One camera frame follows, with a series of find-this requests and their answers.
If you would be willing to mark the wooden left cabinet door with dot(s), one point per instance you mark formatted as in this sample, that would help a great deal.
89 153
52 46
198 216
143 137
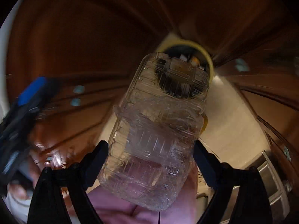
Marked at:
79 42

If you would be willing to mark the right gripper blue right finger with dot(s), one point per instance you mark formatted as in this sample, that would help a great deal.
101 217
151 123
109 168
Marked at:
252 203

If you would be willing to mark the wooden corner cabinet door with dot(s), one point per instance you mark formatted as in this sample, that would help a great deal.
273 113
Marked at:
227 28

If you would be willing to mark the light blue child lock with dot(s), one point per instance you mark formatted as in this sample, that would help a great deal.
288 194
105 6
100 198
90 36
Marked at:
241 65

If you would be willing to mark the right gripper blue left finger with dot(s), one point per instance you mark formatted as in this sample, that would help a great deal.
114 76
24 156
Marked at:
47 204

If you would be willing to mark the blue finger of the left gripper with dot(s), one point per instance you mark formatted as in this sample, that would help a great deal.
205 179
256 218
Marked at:
31 90

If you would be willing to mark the clear plastic clamshell container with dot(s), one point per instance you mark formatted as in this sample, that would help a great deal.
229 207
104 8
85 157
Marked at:
152 141

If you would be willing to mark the person's left hand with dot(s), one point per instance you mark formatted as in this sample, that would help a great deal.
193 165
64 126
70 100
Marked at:
23 189

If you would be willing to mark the round black trash bin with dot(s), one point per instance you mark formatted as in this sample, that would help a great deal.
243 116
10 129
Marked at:
188 51

